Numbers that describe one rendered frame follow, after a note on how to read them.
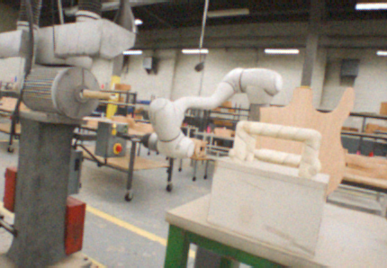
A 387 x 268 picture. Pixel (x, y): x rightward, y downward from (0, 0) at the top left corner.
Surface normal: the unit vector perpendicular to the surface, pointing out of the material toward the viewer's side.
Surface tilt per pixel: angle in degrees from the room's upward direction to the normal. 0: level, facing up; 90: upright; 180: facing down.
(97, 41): 90
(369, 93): 90
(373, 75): 90
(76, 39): 90
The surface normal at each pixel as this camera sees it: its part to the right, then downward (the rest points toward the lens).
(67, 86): 0.79, 0.11
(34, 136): -0.48, -0.02
